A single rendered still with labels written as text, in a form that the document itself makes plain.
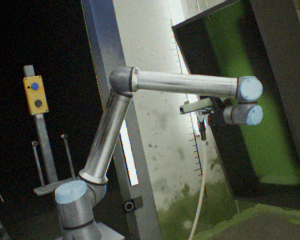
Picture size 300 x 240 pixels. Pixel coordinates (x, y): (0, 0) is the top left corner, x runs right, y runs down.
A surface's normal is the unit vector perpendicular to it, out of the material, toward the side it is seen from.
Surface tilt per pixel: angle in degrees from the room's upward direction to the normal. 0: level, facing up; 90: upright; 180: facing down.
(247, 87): 91
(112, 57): 90
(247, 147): 90
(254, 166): 90
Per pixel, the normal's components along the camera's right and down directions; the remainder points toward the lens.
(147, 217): 0.49, -0.06
